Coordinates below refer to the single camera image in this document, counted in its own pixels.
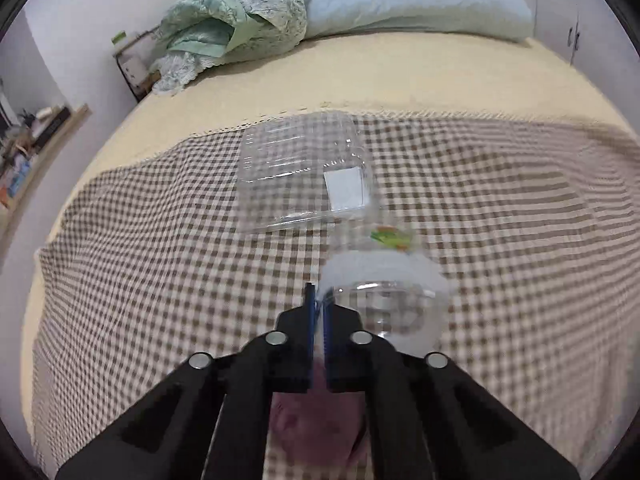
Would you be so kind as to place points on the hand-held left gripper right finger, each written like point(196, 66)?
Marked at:
point(332, 350)

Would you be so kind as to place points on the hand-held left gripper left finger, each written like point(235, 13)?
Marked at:
point(310, 310)

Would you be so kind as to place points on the clear plastic cup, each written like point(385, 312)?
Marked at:
point(390, 285)

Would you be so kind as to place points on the clear plastic clamshell container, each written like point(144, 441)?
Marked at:
point(290, 175)

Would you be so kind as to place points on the brown checkered blanket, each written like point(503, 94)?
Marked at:
point(500, 260)

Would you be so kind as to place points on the beige bed sheet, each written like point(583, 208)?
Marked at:
point(400, 75)

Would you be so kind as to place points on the black metal nightstand rack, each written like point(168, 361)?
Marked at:
point(134, 89)

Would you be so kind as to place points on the green floral quilt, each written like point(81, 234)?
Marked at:
point(240, 20)

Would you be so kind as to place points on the flat black box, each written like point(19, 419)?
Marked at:
point(55, 122)

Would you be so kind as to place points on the windowsill clutter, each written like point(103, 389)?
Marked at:
point(20, 170)

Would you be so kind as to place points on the light blue pillow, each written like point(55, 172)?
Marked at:
point(410, 0)

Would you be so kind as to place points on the small green device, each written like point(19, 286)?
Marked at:
point(119, 38)

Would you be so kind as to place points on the white wardrobe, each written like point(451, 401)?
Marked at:
point(555, 0)

